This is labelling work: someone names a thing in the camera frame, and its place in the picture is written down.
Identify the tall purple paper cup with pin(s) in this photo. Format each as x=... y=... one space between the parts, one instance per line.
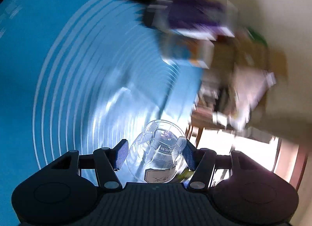
x=197 y=19

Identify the blue silicone baking mat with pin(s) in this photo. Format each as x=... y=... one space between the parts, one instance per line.
x=80 y=74

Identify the orange and blue paper cup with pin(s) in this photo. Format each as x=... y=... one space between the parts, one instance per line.
x=185 y=51

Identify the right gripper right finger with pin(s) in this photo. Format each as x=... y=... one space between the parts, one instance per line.
x=202 y=163

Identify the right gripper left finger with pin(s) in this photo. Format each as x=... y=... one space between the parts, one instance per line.
x=107 y=162

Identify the large cardboard box top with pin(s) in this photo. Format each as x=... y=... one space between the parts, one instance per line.
x=248 y=70

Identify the clear plastic cup with label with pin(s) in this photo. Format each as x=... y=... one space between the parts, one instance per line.
x=157 y=153

